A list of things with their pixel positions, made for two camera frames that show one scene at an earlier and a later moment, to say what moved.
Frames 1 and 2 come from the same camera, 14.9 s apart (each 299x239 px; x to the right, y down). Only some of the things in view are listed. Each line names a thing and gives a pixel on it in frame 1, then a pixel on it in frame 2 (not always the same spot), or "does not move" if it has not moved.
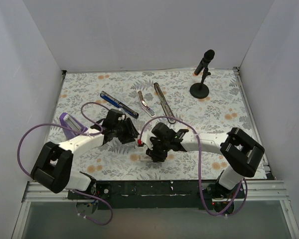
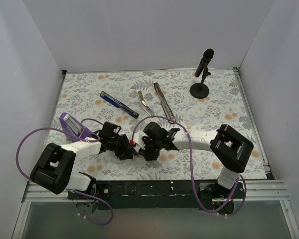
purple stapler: x=69 y=121 does not move
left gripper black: x=129 y=130 to x=124 y=148
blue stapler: x=114 y=101 does not move
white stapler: x=148 y=109 does not move
